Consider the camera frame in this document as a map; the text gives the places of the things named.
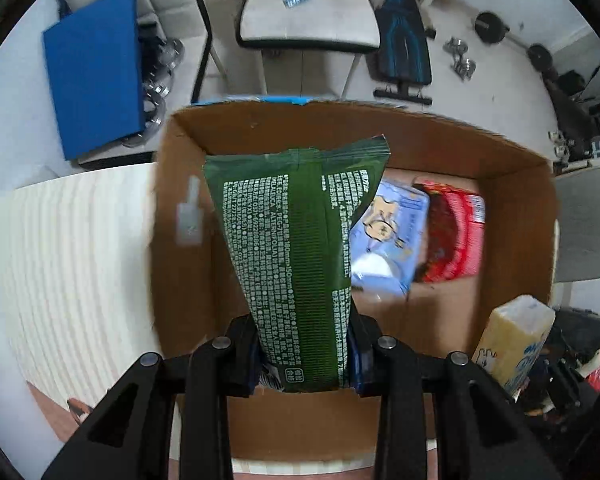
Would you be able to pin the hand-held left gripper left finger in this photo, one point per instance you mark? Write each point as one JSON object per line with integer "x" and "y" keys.
{"x": 246, "y": 355}

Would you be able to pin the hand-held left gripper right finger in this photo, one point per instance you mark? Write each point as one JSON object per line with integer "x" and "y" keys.
{"x": 361, "y": 360}

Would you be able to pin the green wet wipes pack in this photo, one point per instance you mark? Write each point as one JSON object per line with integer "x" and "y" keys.
{"x": 292, "y": 265}

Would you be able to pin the cardboard box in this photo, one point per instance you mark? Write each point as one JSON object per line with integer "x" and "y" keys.
{"x": 330, "y": 240}

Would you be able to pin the light blue tissue pack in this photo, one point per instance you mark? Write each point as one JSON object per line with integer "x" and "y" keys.
{"x": 385, "y": 240}

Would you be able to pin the red tissue pack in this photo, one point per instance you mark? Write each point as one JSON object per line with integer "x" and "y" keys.
{"x": 450, "y": 235}

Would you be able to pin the grey chair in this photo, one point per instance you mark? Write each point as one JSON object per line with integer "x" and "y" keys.
{"x": 585, "y": 225}

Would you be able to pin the black weight bench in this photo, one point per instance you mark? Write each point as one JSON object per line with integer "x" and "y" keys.
{"x": 402, "y": 45}

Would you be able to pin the chrome dumbbell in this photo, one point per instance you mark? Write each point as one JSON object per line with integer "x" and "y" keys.
{"x": 460, "y": 57}

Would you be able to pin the blue board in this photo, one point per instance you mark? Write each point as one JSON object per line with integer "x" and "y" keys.
{"x": 94, "y": 72}

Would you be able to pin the white cushioned chair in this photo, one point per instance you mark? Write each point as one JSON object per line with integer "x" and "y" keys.
{"x": 307, "y": 20}

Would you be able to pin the black barbell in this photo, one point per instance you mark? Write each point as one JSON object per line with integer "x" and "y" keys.
{"x": 520, "y": 40}

